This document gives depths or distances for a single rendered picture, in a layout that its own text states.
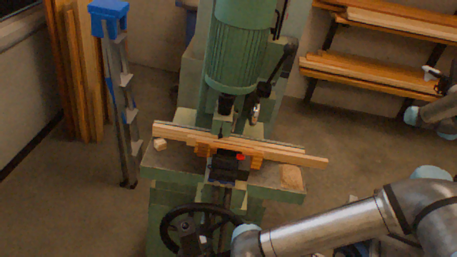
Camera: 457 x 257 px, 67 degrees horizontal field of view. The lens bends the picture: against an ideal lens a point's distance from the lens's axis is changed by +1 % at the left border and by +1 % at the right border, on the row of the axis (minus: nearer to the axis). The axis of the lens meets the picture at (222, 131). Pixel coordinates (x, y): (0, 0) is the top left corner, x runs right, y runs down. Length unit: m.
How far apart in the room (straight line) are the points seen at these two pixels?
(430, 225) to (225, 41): 0.70
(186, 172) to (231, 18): 0.55
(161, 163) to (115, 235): 1.00
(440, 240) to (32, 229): 2.03
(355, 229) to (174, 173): 0.70
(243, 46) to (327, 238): 0.59
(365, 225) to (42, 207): 1.98
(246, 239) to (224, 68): 0.53
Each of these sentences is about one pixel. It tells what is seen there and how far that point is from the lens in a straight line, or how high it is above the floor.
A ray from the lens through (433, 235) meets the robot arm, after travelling 0.64.
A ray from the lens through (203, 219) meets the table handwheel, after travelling 1.18.
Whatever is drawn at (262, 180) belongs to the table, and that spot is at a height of 0.90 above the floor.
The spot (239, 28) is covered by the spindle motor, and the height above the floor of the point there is 1.41.
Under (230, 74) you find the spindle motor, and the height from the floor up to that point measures 1.27.
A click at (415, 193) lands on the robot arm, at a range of 0.69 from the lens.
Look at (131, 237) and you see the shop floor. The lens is 2.15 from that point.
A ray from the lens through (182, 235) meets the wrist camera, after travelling 0.85.
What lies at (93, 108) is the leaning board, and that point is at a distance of 2.64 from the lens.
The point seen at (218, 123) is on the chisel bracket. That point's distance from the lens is 1.21.
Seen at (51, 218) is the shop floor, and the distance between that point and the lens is 2.30.
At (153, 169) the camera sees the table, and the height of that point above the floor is 0.89.
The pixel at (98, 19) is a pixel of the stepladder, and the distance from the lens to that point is 1.85.
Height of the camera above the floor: 1.74
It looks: 36 degrees down
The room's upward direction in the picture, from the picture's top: 12 degrees clockwise
